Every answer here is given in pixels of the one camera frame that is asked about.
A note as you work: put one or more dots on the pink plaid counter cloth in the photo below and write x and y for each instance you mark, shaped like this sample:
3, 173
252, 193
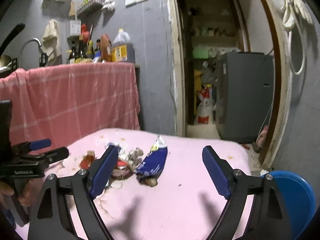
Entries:
67, 102

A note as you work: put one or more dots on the large cooking oil jug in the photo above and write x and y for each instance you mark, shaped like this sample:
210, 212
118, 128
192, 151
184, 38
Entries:
122, 48

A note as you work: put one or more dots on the pink floral table cloth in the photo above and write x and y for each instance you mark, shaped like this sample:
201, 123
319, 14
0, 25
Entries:
184, 205

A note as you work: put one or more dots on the wooden door frame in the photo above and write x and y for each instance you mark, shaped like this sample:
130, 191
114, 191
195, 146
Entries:
283, 85

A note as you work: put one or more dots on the brown sauce bottle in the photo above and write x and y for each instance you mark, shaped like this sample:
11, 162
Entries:
105, 47

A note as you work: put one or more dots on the red yellow snack wrapper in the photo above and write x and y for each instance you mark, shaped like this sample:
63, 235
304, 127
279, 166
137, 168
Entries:
121, 171

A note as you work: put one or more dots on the red small wrapper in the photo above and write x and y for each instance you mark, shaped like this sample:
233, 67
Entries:
87, 160

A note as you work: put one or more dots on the chrome kitchen faucet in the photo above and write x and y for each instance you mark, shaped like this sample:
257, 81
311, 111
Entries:
31, 55

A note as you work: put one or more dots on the brown food scrap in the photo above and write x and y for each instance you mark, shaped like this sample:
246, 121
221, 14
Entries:
151, 182

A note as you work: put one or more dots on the red white sack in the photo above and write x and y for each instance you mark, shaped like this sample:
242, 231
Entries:
205, 108

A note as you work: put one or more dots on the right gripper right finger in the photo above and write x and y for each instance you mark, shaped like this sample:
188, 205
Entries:
268, 218

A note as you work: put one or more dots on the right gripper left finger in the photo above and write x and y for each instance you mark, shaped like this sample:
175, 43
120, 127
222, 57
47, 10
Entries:
50, 217

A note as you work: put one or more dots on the white hanging gloves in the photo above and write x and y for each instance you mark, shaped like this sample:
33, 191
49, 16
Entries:
292, 10

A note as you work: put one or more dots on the blue snack wrapper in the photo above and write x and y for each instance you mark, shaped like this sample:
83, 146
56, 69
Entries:
153, 164

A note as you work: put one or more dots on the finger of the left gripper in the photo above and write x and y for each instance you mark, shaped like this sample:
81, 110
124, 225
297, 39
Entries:
29, 146
49, 157

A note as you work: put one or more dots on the white knotted plastic bag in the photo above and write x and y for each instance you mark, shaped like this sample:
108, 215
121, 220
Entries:
133, 157

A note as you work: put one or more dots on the dark glass bottle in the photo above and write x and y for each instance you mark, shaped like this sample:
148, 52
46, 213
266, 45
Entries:
81, 55

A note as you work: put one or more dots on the green box on shelf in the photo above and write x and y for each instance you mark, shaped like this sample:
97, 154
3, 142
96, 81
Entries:
200, 53

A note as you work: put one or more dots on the beige hanging towel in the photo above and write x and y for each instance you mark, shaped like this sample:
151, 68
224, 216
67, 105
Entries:
51, 44

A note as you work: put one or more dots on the metal wall shelf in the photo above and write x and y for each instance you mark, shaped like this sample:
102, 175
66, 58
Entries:
88, 8

